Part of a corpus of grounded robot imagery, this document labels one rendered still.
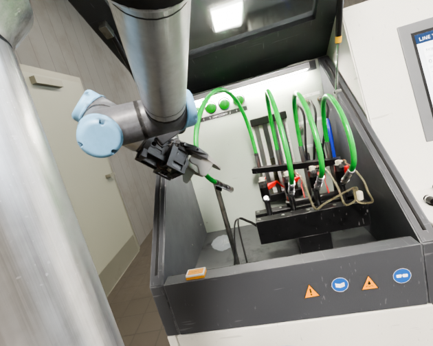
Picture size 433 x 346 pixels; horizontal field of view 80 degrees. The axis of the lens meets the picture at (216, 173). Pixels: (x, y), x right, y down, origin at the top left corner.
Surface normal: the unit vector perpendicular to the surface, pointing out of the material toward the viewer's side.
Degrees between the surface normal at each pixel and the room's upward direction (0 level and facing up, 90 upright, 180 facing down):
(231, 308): 90
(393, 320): 90
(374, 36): 76
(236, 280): 90
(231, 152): 90
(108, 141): 109
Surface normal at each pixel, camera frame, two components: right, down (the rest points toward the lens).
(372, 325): -0.12, 0.23
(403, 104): -0.18, 0.00
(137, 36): -0.32, 0.93
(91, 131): 0.28, 0.41
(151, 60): -0.10, 0.98
